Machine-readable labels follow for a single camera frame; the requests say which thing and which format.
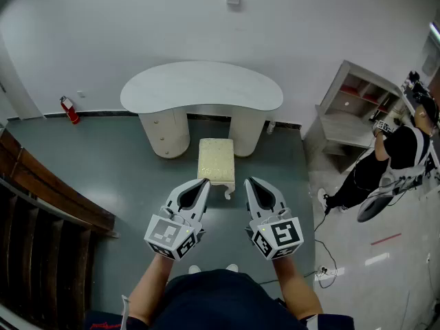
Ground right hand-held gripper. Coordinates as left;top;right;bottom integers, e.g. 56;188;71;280
243;177;305;261

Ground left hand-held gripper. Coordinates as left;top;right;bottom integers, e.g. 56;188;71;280
143;179;212;262

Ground cream upholstered stool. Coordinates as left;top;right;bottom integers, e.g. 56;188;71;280
197;137;237;200

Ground white kidney-shaped vanity desk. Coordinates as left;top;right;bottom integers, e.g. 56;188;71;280
120;60;285;160

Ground person's right forearm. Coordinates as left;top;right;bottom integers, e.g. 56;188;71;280
273;255;324;321

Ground person's left forearm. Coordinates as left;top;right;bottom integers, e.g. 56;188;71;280
129;252;175;326

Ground white power strip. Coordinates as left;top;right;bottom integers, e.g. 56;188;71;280
316;265;344;278

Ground person's dark shirt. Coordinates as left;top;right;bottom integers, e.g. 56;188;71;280
84;269;355;330

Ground grey wooden shelf desk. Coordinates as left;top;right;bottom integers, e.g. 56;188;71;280
302;59;413;175

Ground red fire extinguisher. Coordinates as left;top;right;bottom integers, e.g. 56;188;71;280
59;95;81;125

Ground dark wooden slatted furniture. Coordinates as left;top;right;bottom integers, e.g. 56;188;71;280
0;129;120;330

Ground black floor cable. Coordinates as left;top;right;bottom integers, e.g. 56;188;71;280
256;208;341;290

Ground white hanging strap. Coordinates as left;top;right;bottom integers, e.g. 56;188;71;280
120;294;131;330

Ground black camera gear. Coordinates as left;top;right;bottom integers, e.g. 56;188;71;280
407;69;434;99

